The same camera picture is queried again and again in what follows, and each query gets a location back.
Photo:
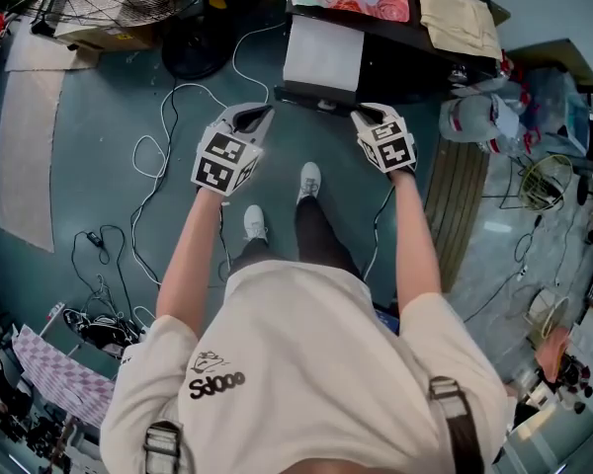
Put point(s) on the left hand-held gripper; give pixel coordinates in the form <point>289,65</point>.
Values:
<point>222,161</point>

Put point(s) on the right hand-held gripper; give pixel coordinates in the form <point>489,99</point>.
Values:
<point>390,146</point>

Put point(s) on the person's left forearm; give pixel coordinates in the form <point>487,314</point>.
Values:
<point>188,260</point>

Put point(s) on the person's right forearm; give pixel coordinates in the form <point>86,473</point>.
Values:
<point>415,245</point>

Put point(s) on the person's right white shoe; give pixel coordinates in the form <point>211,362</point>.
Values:
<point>309,181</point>

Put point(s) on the person's white shoe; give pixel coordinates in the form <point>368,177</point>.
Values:
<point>309,181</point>
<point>254,222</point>

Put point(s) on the clear bag of bottles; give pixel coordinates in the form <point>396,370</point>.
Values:
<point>474,116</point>

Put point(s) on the person's left white shoe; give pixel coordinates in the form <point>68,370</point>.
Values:
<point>254,222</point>

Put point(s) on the wooden slat board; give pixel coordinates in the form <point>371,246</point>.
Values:
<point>457,205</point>

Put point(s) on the beige folded cloth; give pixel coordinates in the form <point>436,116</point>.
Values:
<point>459,18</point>

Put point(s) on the black trousers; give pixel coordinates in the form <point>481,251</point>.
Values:
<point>321,240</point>

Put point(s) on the brown cardboard box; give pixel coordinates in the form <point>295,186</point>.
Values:
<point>109,40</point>

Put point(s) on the blue plastic bag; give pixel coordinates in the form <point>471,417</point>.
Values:
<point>575,111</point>

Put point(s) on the white printed t-shirt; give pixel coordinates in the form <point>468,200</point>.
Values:
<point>301,363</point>

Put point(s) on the small white fan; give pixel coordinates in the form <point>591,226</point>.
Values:
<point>548,314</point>

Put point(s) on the plain pink cloth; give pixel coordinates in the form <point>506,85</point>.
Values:
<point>553,353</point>

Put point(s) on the pink checked cloth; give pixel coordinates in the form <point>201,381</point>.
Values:
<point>59,378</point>

